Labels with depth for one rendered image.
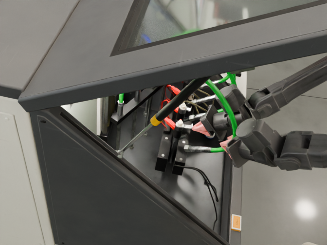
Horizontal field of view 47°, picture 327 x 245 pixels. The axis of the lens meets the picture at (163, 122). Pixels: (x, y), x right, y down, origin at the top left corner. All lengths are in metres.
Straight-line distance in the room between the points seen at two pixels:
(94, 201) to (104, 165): 0.18
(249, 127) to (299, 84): 0.29
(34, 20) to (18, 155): 0.31
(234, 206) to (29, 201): 0.64
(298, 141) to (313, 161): 0.05
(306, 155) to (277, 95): 0.29
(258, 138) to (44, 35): 0.53
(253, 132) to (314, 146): 0.13
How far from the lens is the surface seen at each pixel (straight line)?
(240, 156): 0.99
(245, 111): 1.10
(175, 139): 1.26
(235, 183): 1.34
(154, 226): 1.06
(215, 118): 1.15
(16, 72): 0.79
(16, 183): 1.06
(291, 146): 0.87
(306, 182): 2.75
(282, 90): 1.10
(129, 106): 1.27
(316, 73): 1.12
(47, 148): 0.87
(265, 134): 0.87
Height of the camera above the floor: 2.02
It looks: 48 degrees down
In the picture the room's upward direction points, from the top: 12 degrees clockwise
